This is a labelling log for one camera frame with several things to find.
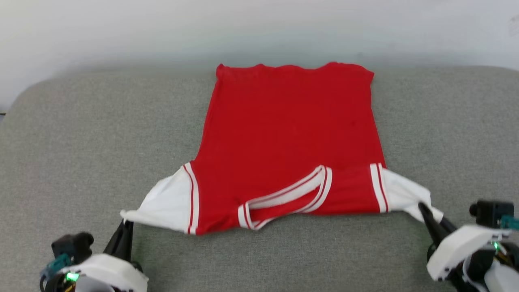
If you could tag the teal right camera connector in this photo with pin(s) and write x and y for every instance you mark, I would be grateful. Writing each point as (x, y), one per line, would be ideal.
(511, 222)

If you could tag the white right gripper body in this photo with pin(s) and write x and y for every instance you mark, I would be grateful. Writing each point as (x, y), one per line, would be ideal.
(458, 249)

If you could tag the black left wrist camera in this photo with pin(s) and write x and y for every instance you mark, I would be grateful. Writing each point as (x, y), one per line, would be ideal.
(73, 245)

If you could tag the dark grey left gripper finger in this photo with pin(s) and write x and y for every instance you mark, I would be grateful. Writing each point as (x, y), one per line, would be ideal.
(129, 243)
(116, 243)

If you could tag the teal camera connector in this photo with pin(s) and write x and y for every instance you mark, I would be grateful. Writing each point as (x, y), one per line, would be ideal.
(511, 222)
(56, 263)

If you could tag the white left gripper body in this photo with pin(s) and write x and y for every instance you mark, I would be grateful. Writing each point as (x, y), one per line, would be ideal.
(109, 273)

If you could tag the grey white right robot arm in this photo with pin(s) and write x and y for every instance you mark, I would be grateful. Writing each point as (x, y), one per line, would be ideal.
(502, 280)

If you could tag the red white trimmed shirt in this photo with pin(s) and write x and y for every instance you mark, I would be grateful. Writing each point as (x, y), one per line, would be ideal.
(292, 134)

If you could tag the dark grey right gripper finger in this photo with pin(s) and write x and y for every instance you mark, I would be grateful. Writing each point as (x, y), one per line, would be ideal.
(448, 226)
(432, 225)

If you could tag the teal left camera connector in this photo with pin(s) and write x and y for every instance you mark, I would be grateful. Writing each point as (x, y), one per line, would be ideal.
(56, 263)

